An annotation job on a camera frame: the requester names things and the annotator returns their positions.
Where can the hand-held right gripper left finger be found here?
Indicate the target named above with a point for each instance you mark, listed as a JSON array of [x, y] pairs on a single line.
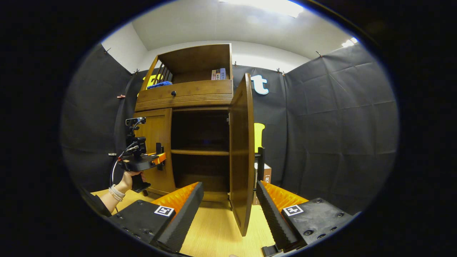
[[182, 221]]

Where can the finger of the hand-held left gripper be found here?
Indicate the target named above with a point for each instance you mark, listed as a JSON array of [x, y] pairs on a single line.
[[159, 158]]

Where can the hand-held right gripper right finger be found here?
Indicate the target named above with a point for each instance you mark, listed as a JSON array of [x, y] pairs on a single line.
[[275, 221]]

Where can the wooden shoe cabinet door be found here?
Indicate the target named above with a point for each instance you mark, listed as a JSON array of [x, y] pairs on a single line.
[[242, 150], [157, 128]]

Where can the wooden double-door shoe cabinet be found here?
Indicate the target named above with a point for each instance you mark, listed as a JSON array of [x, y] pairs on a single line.
[[196, 60]]

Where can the wooden inner cabinet shelf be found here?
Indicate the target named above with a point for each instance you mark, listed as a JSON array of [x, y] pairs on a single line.
[[200, 152]]

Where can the wooden cabinet drawer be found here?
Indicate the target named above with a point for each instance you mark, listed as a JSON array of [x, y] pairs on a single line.
[[200, 91]]

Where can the brown tall book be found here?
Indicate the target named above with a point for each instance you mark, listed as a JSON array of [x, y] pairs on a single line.
[[267, 176]]

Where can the blue folded cloth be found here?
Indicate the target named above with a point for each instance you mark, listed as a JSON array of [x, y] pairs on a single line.
[[159, 85]]

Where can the blue spine book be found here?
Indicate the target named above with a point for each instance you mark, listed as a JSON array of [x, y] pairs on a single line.
[[222, 73]]

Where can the large ceiling light panel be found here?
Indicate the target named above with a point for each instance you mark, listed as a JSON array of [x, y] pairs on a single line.
[[264, 5]]

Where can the small ceiling light panel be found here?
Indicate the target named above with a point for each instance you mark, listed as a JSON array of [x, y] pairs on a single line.
[[350, 42]]

